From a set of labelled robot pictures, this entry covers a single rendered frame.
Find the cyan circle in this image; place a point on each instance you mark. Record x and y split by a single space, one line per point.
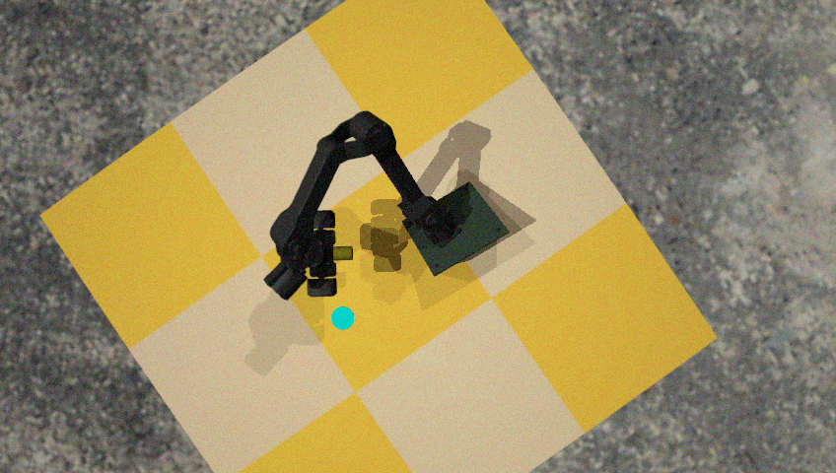
342 318

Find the yellow cylinder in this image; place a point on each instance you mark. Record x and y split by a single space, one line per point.
342 253

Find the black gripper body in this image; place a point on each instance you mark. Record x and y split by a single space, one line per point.
321 287

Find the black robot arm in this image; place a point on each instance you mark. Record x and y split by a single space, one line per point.
293 231

